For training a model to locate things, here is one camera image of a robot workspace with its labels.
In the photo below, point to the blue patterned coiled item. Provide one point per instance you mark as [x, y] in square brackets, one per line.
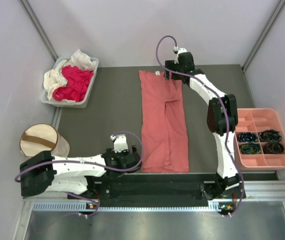
[247, 137]

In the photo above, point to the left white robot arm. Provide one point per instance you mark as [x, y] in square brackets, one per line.
[45, 172]

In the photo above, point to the round cream fabric basket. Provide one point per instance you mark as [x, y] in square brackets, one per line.
[43, 137]

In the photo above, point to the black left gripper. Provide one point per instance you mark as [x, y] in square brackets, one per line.
[112, 151]

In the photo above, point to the magenta t-shirt in bin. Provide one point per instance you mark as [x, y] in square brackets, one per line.
[77, 84]

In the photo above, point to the pink divided organizer tray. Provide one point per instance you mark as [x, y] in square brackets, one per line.
[259, 140]

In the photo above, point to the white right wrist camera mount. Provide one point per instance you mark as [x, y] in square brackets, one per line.
[178, 51]

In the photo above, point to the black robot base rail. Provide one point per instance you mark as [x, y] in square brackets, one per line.
[155, 190]

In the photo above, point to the yellow blue coiled item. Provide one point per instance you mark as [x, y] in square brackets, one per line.
[250, 148]

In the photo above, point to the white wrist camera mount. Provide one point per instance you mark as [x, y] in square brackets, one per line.
[178, 51]
[119, 143]

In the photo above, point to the cream t-shirt in bin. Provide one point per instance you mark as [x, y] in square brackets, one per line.
[57, 75]

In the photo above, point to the dark coiled item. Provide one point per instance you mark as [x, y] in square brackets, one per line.
[273, 148]
[270, 136]

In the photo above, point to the salmon pink t-shirt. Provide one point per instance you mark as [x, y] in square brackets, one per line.
[164, 131]

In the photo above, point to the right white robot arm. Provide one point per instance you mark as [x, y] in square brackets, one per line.
[222, 119]

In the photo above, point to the dark coiled item front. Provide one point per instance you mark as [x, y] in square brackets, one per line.
[273, 148]

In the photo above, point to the grey plastic laundry bin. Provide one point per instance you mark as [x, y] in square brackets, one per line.
[68, 82]

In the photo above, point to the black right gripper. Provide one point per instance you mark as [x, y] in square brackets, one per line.
[170, 65]

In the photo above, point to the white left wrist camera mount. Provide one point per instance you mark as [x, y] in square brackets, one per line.
[119, 143]

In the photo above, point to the dark coiled item back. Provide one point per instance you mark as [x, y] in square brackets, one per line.
[270, 136]

